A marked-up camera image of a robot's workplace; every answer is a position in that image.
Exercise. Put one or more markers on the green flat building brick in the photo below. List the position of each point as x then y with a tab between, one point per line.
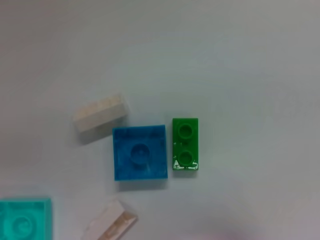
185	145

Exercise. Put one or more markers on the blue building brick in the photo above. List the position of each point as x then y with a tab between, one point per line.
140	152

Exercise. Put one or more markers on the pale pink building brick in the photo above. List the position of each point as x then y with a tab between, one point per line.
100	115

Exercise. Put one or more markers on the translucent white building brick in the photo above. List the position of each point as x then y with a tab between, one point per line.
112	222

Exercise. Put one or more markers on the teal square building brick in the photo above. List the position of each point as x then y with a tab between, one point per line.
22	220

